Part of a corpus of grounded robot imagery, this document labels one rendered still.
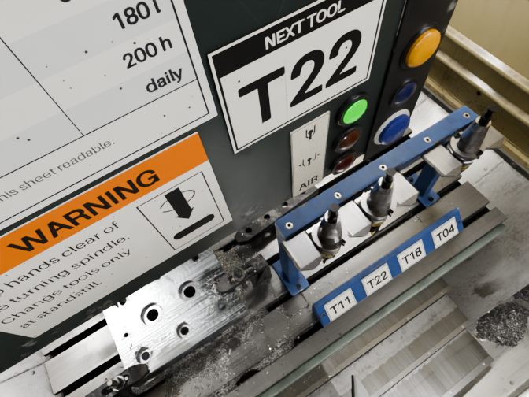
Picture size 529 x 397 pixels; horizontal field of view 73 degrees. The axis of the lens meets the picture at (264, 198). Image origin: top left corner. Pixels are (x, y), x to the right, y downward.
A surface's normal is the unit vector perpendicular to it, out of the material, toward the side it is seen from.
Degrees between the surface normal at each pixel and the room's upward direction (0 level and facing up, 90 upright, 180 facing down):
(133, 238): 90
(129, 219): 90
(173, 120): 90
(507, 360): 17
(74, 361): 0
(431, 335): 8
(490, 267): 24
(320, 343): 0
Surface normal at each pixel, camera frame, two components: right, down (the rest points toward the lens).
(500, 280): -0.42, -0.22
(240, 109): 0.53, 0.73
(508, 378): -0.24, -0.66
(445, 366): 0.04, -0.53
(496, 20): -0.84, 0.51
